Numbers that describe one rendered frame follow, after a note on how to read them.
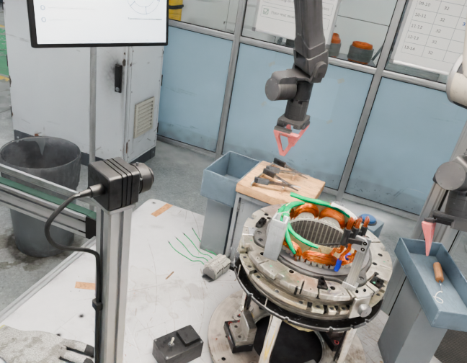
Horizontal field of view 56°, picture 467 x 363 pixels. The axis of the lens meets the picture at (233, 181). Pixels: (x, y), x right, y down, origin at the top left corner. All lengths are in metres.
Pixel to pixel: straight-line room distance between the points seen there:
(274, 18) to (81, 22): 1.75
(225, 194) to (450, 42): 2.11
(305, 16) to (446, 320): 0.70
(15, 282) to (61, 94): 1.46
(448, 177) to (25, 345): 0.94
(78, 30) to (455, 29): 2.18
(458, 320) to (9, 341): 0.94
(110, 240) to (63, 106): 2.92
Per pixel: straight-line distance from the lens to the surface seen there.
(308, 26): 1.07
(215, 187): 1.23
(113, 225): 0.50
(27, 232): 2.51
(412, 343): 1.14
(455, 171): 0.95
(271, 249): 0.87
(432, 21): 3.02
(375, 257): 0.99
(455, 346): 2.66
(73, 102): 3.34
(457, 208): 1.02
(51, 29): 1.60
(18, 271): 2.53
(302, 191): 1.21
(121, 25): 1.70
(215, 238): 1.34
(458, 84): 1.21
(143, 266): 1.30
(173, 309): 1.19
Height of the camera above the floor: 1.62
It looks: 28 degrees down
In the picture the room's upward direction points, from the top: 10 degrees clockwise
